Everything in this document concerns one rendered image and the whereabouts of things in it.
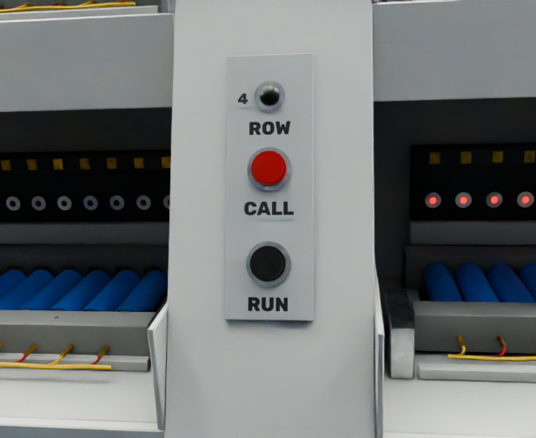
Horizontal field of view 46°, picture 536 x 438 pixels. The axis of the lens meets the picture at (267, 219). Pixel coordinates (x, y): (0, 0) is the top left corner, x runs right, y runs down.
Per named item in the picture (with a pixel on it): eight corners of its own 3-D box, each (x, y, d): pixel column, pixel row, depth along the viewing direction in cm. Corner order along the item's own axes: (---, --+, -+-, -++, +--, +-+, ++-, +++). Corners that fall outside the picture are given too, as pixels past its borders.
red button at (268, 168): (285, 184, 28) (286, 149, 28) (250, 185, 28) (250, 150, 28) (287, 188, 29) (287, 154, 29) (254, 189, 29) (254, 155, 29)
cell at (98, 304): (142, 295, 43) (108, 338, 37) (116, 294, 43) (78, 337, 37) (140, 269, 43) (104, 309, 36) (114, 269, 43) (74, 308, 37)
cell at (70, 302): (114, 294, 43) (75, 337, 37) (88, 294, 44) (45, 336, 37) (110, 269, 43) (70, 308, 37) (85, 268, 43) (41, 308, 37)
